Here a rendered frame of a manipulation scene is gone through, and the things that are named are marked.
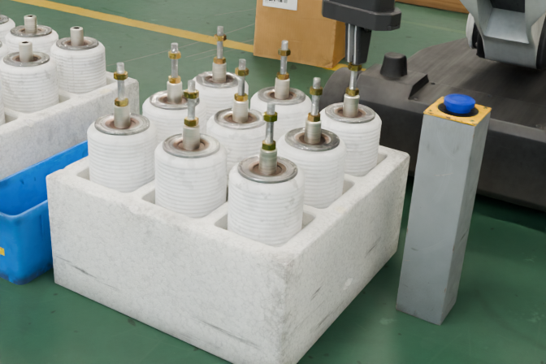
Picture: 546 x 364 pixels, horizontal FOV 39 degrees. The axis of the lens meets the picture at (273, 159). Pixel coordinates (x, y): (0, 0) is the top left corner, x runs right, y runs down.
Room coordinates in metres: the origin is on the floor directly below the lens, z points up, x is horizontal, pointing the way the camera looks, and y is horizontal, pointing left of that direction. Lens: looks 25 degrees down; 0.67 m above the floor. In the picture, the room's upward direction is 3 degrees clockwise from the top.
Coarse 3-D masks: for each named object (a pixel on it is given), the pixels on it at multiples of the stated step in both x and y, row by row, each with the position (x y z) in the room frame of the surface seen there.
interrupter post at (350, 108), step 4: (344, 96) 1.07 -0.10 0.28; (348, 96) 1.07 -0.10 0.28; (356, 96) 1.07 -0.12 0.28; (344, 100) 1.07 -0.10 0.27; (348, 100) 1.06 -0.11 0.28; (352, 100) 1.06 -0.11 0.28; (356, 100) 1.06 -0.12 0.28; (344, 104) 1.07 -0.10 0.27; (348, 104) 1.06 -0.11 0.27; (352, 104) 1.06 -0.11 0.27; (356, 104) 1.06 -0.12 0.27; (344, 108) 1.07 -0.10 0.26; (348, 108) 1.06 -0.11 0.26; (352, 108) 1.06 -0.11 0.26; (356, 108) 1.06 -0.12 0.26; (344, 112) 1.07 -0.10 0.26; (348, 112) 1.06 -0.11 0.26; (352, 112) 1.06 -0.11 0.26; (356, 112) 1.07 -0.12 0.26; (352, 116) 1.06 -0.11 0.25
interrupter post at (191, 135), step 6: (186, 126) 0.92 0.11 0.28; (198, 126) 0.92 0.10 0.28; (186, 132) 0.91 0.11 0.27; (192, 132) 0.91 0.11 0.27; (198, 132) 0.92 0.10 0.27; (186, 138) 0.92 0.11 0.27; (192, 138) 0.91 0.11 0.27; (198, 138) 0.92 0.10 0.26; (186, 144) 0.91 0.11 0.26; (192, 144) 0.91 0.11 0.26; (198, 144) 0.92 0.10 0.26
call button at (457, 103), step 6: (450, 96) 0.96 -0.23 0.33; (456, 96) 0.96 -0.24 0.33; (462, 96) 0.96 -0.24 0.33; (468, 96) 0.96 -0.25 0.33; (444, 102) 0.95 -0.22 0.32; (450, 102) 0.94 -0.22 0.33; (456, 102) 0.93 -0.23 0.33; (462, 102) 0.93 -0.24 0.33; (468, 102) 0.94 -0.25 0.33; (474, 102) 0.94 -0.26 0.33; (450, 108) 0.94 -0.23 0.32; (456, 108) 0.93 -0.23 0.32; (462, 108) 0.93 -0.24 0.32; (468, 108) 0.93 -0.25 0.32
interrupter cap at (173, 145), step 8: (168, 136) 0.94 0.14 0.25; (176, 136) 0.95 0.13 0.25; (200, 136) 0.95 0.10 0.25; (208, 136) 0.95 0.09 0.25; (168, 144) 0.92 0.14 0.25; (176, 144) 0.93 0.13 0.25; (200, 144) 0.93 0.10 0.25; (208, 144) 0.93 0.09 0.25; (216, 144) 0.93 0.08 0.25; (168, 152) 0.90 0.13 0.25; (176, 152) 0.90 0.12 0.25; (184, 152) 0.90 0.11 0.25; (192, 152) 0.90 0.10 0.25; (200, 152) 0.90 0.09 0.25; (208, 152) 0.90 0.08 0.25; (216, 152) 0.91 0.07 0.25
